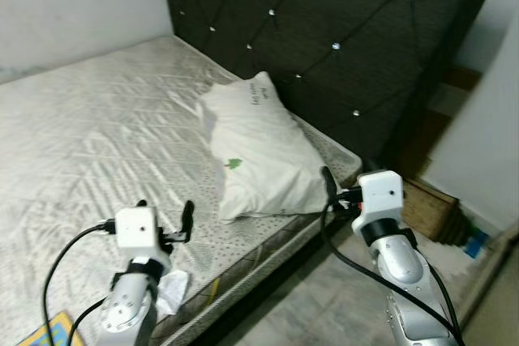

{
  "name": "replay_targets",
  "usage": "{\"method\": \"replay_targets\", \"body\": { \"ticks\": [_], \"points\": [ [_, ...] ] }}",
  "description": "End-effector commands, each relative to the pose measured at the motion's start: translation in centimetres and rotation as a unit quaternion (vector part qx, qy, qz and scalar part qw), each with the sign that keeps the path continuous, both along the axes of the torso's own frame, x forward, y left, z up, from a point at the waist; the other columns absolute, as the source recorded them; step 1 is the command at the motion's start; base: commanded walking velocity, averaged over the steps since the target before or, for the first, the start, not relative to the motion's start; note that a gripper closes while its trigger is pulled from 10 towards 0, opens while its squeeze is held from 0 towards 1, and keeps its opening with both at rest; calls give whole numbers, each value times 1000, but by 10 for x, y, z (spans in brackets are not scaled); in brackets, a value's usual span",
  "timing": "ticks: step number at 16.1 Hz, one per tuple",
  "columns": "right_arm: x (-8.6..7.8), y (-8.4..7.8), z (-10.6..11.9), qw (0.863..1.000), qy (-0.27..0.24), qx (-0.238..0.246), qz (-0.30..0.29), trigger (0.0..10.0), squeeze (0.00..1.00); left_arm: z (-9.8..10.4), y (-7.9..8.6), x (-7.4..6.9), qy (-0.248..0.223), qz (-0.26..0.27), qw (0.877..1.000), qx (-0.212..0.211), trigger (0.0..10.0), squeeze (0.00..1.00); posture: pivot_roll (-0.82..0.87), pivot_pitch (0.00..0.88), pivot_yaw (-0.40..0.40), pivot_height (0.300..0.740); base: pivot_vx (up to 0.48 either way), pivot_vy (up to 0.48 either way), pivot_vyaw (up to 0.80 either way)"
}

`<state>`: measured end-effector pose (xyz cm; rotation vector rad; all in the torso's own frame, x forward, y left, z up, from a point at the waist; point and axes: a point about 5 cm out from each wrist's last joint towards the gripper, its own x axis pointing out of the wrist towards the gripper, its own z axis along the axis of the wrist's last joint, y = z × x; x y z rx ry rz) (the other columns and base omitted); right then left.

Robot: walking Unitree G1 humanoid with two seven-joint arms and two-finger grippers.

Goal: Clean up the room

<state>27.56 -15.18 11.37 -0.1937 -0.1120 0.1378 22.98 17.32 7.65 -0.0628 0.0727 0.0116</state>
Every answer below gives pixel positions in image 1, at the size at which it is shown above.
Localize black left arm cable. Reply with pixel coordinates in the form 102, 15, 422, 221
42, 220, 119, 346

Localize white pillow with green print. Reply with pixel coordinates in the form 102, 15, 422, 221
197, 70, 335, 223

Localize brown woven box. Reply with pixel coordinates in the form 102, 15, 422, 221
401, 177, 460, 241

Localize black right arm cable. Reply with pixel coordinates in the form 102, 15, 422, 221
322, 188, 465, 346

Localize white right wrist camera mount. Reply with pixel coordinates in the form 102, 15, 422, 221
357, 170, 405, 230

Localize blue plastic item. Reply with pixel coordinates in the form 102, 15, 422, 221
465, 229, 491, 258

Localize white quilted mattress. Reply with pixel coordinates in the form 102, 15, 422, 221
0, 34, 363, 346

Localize white tissue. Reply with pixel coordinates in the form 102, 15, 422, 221
154, 269, 192, 317

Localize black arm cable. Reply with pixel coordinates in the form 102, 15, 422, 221
42, 220, 119, 346
322, 188, 465, 346

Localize colourful yellow-edged children's book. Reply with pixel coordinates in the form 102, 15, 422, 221
18, 311, 86, 346

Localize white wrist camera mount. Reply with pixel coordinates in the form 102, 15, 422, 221
115, 207, 164, 260
357, 170, 405, 230

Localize brown wooden bedside shelf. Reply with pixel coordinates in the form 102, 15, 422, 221
397, 66, 481, 185

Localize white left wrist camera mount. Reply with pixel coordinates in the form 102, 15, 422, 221
115, 207, 164, 260

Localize dark tufted headboard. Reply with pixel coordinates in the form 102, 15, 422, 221
158, 0, 501, 173

